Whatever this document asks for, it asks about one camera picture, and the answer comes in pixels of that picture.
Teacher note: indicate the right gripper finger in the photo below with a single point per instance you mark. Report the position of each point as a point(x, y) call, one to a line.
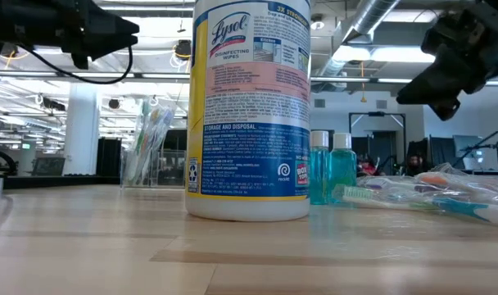
point(441, 86)
point(445, 110)

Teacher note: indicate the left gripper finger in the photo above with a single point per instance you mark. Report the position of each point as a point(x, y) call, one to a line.
point(110, 24)
point(101, 45)

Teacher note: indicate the orange white toothbrush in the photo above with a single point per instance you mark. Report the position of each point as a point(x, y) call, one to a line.
point(435, 179)
point(155, 116)

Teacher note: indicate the blue white toothbrush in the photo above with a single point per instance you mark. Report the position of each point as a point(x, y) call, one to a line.
point(167, 119)

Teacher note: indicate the teal mouthwash bottle white cap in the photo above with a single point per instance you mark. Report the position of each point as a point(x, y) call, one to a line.
point(343, 172)
point(319, 172)

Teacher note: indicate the green blue toothbrush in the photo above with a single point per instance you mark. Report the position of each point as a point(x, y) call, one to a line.
point(357, 193)

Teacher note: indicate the clear plastic bag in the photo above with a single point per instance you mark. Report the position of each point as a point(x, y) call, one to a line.
point(167, 180)

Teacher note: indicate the white disinfecting wipes canister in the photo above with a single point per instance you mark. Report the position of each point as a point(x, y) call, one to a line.
point(249, 123)

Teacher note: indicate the grey desk monitor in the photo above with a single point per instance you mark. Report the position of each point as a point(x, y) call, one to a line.
point(468, 145)

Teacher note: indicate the bright ceiling light panel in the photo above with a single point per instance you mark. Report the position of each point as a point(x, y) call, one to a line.
point(396, 53)

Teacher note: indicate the person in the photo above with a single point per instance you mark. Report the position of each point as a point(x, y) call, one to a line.
point(415, 162)
point(368, 168)

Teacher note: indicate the black ceiling dome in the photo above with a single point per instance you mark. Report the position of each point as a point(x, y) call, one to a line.
point(114, 103)

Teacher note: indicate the black ceiling projector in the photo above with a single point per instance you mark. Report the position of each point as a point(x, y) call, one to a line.
point(52, 104)

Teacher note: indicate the white pillar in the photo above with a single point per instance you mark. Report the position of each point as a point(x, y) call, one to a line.
point(81, 139)

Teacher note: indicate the black cabinet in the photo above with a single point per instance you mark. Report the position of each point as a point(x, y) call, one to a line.
point(107, 157)

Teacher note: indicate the black portal frame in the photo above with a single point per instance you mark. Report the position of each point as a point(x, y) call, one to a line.
point(376, 114)

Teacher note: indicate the silver ceiling duct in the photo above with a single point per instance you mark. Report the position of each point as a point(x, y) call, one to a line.
point(372, 16)

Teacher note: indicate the black aluminium table frame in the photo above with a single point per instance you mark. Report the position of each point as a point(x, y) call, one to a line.
point(69, 181)

